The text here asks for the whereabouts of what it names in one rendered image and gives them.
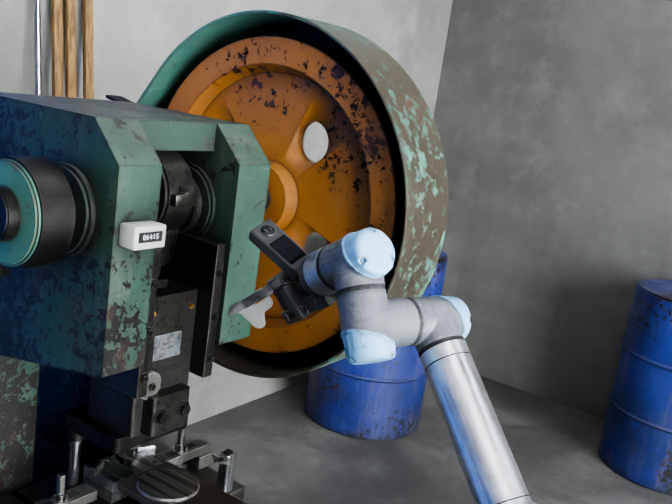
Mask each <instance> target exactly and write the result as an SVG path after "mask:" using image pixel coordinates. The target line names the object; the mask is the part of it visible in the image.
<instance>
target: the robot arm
mask: <svg viewBox="0 0 672 504"><path fill-rule="evenodd" d="M249 240H250V241H251V242H252V243H253V244H254V245H255V246H256V247H257V248H259V249H260V250H261V251H262V252H263V253H264V254H265V255H266V256H267V257H268V258H269V259H271V260H272V261H273V262H274V263H275V264H276V265H277V266H278V267H279V268H280V269H281V270H282V271H281V272H279V273H278V274H277V275H275V276H274V277H272V278H271V279H270V280H268V281H267V282H266V284H267V285H266V286H264V287H263V288H259V289H257V290H256V291H254V292H253V293H251V294H249V295H248V296H246V297H244V298H242V299H241V300H239V301H237V302H236V303H234V304H232V305H231V307H230V309H229V311H228V313H227V315H228V317H230V316H232V315H234V314H236V313H240V314H241V315H242V316H243V317H244V318H246V319H247V320H248V321H249V322H250V323H251V324H252V325H253V326H254V327H255V328H262V327H264V326H265V323H266V322H265V315H264V313H265V311H266V310H268V309H269V308H271V307H272V305H273V300H272V298H271V297H270V295H271V294H273V295H275V297H276V298H277V300H278V301H279V304H280V306H281V307H282V309H283V310H284V312H282V313H281V315H282V317H283V318H284V320H285V321H286V323H287V324H291V323H293V322H296V321H299V320H302V319H304V318H305V317H306V316H309V315H310V313H313V312H316V311H318V310H321V309H324V308H326V307H329V306H331V305H332V304H333V303H334V302H335V301H336V300H337V305H338V312H339V319H340V326H341V334H340V335H341V339H342V340H343V345H344V350H345V355H346V359H347V361H348V362H349V363H351V364H353V365H362V364H369V363H377V362H383V361H387V360H391V359H393V358H394V357H395V354H396V353H395V348H396V347H407V346H415V347H416V349H417V352H418V354H419V357H420V360H421V363H422V365H423V368H424V370H425V373H426V376H427V378H428V381H429V384H430V386H431V389H432V391H433V394H434V397H435V399H436V402H437V405H438V407H439V410H440V412H441V415H442V418H443V420H444V423H445V426H446V428H447V431H448V433H449V436H450V439H451V441H452V444H453V447H454V449H455V452H456V454H457V457H458V460H459V462H460V465H461V468H462V470H463V473H464V475H465V478H466V481H467V483H468V486H469V489H470V491H471V494H472V496H473V499H474V502H475V504H537V503H535V502H533V501H532V500H531V498H530V495H529V493H528V490H527V488H526V486H525V483H524V481H523V478H522V476H521V473H520V471H519V469H518V466H517V464H516V461H515V459H514V457H513V454H512V452H511V449H510V447H509V445H508V442H507V440H506V437H505V435H504V433H503V430H502V428H501V425H500V423H499V421H498V418H497V416H496V413H495V411H494V409H493V406H492V404H491V401H490V399H489V397H488V394H487V392H486V389H485V387H484V385H483V382H482V380H481V377H480V375H479V372H478V370H477V368H476V365H475V363H474V360H473V358H472V356H471V353H470V351H469V348H468V346H467V344H466V341H465V338H466V336H467V335H468V333H469V331H470V328H471V322H470V316H471V315H470V312H469V309H468V307H467V306H466V304H465V303H464V302H463V301H462V300H460V299H459V298H456V297H448V296H440V295H432V296H429V297H406V298H404V297H403V298H387V294H386V288H385V281H384V275H386V273H388V272H389V271H390V270H391V268H392V267H393V263H394V259H395V250H394V247H393V244H392V242H391V241H390V239H389V238H388V237H387V235H385V234H384V233H383V232H382V231H380V230H378V229H374V228H365V229H362V230H360V231H357V232H352V233H349V234H347V235H345V236H344V237H343V238H341V239H339V240H337V241H335V242H333V243H331V244H329V245H327V246H324V247H322V248H320V249H318V250H316V251H314V252H312V253H310V254H308V253H307V252H306V251H305V250H303V249H302V248H301V247H300V246H299V245H298V244H297V243H296V242H295V241H293V240H292V239H291V238H290V237H289V236H288V235H287V234H286V233H285V232H283V231H282V230H281V229H280V228H279V227H278V226H277V225H276V224H275V223H273V222H272V221H271V220H270V219H267V220H265V221H264V222H262V223H261V224H259V225H258V226H256V227H255V228H253V229H251V230H250V233H249ZM264 298H265V299H264ZM262 299H264V300H262ZM260 300H262V301H260ZM258 301H260V302H259V303H257V304H256V302H258ZM295 318H297V319H295ZM293 319H294V320H293ZM291 320H292V321H291Z"/></svg>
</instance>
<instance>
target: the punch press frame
mask: <svg viewBox="0 0 672 504"><path fill-rule="evenodd" d="M155 150H157V151H176V152H178V153H179V154H180V155H181V156H182V157H183V158H184V160H185V161H186V163H187V165H188V167H189V169H190V171H191V174H192V178H193V180H194V181H195V182H196V184H197V185H198V187H199V190H200V193H201V197H202V211H201V215H200V218H199V220H198V222H197V224H196V225H195V226H194V227H193V228H192V229H191V230H189V231H186V232H183V233H186V234H189V235H193V236H199V237H205V238H208V239H212V240H215V241H218V242H221V243H225V244H226V250H225V259H224V268H223V272H224V276H223V277H222V285H221V294H220V303H219V311H218V315H219V319H218V320H217V329H216V337H215V345H221V344H224V343H228V342H232V341H235V340H239V339H242V338H246V337H249V336H250V328H251V323H250V322H249V321H248V320H247V319H246V318H244V317H243V316H242V315H241V314H240V313H236V314H234V315H232V316H230V317H228V315H227V313H228V311H229V309H230V307H231V305H232V304H234V303H236V302H237V301H239V300H241V299H242V298H244V297H246V296H248V295H249V294H251V293H253V292H254V291H255V288H256V280H257V272H258V264H259V255H260V249H259V248H257V247H256V246H255V245H254V244H253V243H252V242H251V241H250V240H249V233H250V230H251V229H253V228H255V227H256V226H258V225H259V224H261V223H262V222H264V215H265V207H266V199H267V191H268V183H269V175H270V167H271V164H270V162H269V161H268V159H267V157H266V155H265V153H264V152H263V150H262V148H261V146H260V144H259V142H258V141H257V139H256V137H255V135H254V133H253V132H252V130H251V128H250V126H249V125H246V124H241V123H236V122H231V121H225V120H220V119H215V118H210V117H205V116H200V115H195V114H190V113H185V112H180V111H175V110H169V109H164V108H159V107H154V106H149V105H144V104H139V103H134V102H125V101H112V100H99V99H85V98H72V97H59V96H46V95H33V94H20V93H7V92H0V156H43V157H46V158H48V159H50V160H51V161H53V162H54V163H55V164H56V165H57V166H58V167H59V168H60V169H61V171H62V172H63V173H64V175H65V177H66V179H67V181H68V183H69V186H70V189H71V191H72V195H73V199H74V205H75V226H74V232H73V237H72V240H71V243H70V245H69V248H68V250H67V251H66V253H65V254H64V256H63V257H62V258H61V259H60V260H59V261H57V262H56V263H54V264H51V265H46V266H39V267H31V268H23V269H15V270H12V269H11V273H10V275H7V276H0V497H3V496H6V495H8V494H10V495H11V496H13V497H16V492H17V491H19V490H21V489H24V488H27V487H29V486H32V485H34V484H37V483H40V482H42V481H45V480H47V479H50V478H53V477H55V476H57V475H58V474H59V473H66V472H68V465H69V452H70V441H69V440H68V439H67V437H68V428H66V427H65V424H66V412H67V411H68V410H71V409H74V408H78V407H81V406H84V405H87V404H89V398H90V386H91V377H90V376H88V375H91V376H96V377H100V378H102V377H106V376H110V375H113V374H117V373H120V372H124V371H128V370H131V369H135V368H138V367H142V366H144V356H145V346H146V335H147V325H148V314H149V304H150V293H151V283H152V272H153V262H154V251H155V248H150V249H142V250H131V249H128V248H125V247H122V246H119V245H118V240H119V229H120V223H123V222H135V221H147V220H152V221H155V222H157V220H158V209H159V199H160V188H161V178H162V167H163V165H162V163H161V161H160V159H159V157H158V156H157V154H156V152H155ZM86 374H87V375H86Z"/></svg>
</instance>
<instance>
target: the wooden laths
mask: <svg viewBox="0 0 672 504"><path fill-rule="evenodd" d="M64 2H65V97H72V98H76V0H64ZM82 16H83V98H85V99H94V23H93V0H82ZM51 42H52V96H59V97H64V95H63V0H51ZM34 47H35V95H42V69H41V0H34Z"/></svg>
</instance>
